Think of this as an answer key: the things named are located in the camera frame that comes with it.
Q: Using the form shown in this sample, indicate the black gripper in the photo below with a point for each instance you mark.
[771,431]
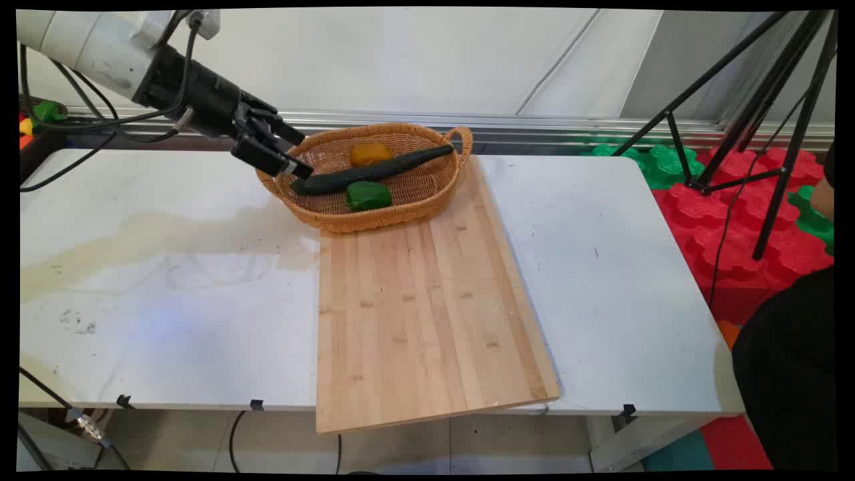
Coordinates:
[200,97]

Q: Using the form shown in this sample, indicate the long dark green cucumber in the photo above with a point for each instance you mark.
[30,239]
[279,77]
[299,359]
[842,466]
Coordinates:
[374,172]

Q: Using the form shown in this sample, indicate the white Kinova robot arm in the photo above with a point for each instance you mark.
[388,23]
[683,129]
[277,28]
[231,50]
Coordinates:
[87,47]

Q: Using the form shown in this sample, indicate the bare forearm of person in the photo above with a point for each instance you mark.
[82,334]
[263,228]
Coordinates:
[823,199]

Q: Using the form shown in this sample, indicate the yellow bell pepper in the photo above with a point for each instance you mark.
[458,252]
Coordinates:
[369,153]

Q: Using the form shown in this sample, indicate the green bell pepper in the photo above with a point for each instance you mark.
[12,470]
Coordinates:
[367,196]

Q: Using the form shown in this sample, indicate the bamboo cutting board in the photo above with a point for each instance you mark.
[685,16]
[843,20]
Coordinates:
[421,314]

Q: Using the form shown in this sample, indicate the small green toy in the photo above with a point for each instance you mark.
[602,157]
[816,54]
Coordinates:
[48,110]

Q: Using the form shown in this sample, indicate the small yellow toy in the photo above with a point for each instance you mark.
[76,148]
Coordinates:
[25,125]

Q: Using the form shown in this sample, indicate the green foam puzzle mat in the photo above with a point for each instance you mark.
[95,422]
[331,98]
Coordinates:
[658,164]
[811,220]

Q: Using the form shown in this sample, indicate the red foam puzzle mat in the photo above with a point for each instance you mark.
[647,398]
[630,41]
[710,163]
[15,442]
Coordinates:
[728,234]

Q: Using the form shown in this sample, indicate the white table leg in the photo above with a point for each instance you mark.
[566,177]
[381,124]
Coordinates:
[634,444]

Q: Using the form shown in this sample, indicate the black tripod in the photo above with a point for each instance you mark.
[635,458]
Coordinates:
[778,120]

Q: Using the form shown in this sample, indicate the teal foam floor tile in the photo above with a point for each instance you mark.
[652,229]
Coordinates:
[681,454]

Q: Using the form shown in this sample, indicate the red foam floor tile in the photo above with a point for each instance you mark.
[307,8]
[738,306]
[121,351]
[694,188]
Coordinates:
[735,444]

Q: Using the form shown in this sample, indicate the person in black clothing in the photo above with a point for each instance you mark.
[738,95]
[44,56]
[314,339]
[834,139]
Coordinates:
[791,374]

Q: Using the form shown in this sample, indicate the grey wrist camera housing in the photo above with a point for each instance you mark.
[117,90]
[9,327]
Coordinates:
[207,23]

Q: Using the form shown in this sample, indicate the aluminium rail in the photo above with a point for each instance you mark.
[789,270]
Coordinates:
[534,125]

